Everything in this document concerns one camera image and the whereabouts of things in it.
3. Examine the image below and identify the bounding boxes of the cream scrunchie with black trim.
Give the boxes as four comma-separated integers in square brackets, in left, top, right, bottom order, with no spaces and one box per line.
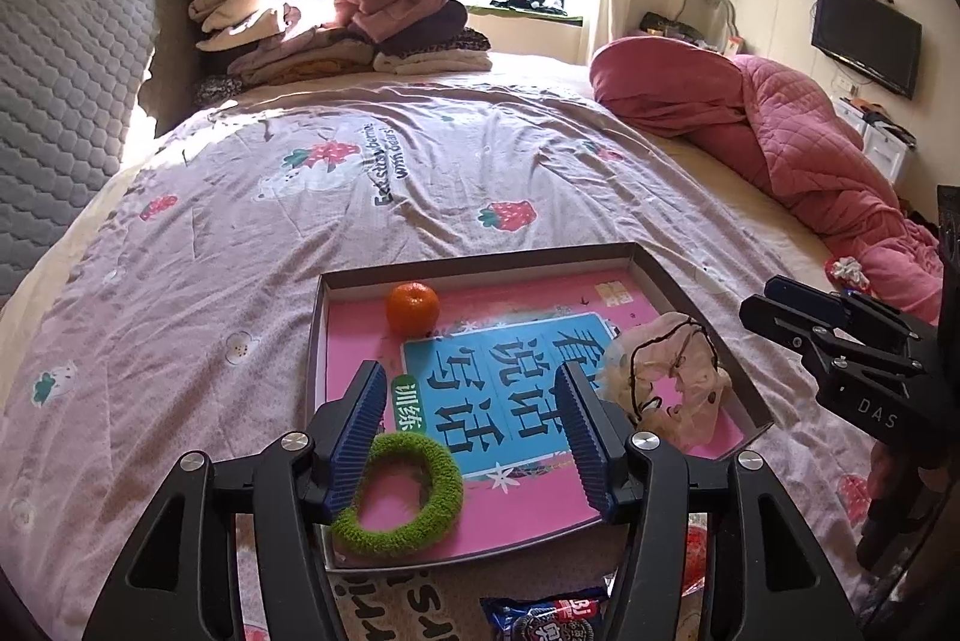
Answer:
[600,315,734,451]

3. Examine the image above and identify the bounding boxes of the orange tangerine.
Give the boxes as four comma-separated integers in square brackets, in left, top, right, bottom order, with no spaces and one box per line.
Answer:
[386,282,441,337]

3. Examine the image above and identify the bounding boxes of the black flat television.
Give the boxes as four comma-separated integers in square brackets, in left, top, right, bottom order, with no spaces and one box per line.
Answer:
[811,0,923,101]

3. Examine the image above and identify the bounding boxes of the dark clothes on windowsill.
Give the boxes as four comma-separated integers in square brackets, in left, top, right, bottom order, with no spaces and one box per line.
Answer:
[491,0,567,17]

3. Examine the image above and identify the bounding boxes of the pink quilted blanket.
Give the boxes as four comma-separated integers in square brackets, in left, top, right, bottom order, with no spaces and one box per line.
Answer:
[589,37,946,323]

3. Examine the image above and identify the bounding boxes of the white storage drawers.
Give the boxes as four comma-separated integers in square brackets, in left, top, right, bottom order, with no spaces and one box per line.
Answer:
[836,97,916,185]

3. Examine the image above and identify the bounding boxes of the green fuzzy scrunchie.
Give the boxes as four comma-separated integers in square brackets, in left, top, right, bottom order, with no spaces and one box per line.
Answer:
[330,431,466,563]

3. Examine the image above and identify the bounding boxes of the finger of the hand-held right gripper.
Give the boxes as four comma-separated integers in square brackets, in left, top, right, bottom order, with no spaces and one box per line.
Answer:
[765,275,925,350]
[739,296,922,381]

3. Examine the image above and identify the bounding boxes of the pink cardboard tray box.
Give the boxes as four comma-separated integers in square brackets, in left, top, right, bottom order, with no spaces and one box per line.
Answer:
[306,242,775,571]

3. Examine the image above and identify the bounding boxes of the red white wrapped small toy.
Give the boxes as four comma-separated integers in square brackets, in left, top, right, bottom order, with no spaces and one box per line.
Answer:
[825,255,871,293]

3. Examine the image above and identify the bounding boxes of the pink book with blue label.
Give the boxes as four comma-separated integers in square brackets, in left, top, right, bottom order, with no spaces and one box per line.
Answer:
[326,270,747,567]

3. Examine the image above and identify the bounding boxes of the dark bag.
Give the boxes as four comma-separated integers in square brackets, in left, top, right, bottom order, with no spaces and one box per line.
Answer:
[641,11,706,41]

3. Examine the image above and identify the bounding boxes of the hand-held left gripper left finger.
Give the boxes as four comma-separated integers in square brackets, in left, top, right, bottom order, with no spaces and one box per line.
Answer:
[82,360,391,641]

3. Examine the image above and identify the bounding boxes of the red white toy egg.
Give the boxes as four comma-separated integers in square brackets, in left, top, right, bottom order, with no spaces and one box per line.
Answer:
[679,513,710,601]

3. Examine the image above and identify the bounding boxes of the blue cookie packet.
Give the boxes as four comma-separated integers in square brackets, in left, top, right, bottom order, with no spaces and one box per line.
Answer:
[480,587,612,641]

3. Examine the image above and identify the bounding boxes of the grey quilted headboard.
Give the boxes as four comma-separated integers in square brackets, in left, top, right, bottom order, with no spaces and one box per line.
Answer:
[0,0,200,305]

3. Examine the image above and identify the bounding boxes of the white heart-shaped frame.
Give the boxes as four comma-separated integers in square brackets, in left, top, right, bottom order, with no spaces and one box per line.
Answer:
[679,0,740,50]

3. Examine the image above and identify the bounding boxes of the pile of folded clothes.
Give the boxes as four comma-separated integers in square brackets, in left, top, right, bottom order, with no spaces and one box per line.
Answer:
[178,0,494,88]

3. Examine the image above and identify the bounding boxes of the green windowsill mat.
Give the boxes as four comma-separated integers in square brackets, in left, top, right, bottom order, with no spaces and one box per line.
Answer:
[465,4,584,23]

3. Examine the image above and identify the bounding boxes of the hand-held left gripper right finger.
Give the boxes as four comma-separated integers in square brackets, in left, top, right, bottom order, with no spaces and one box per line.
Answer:
[555,362,856,641]

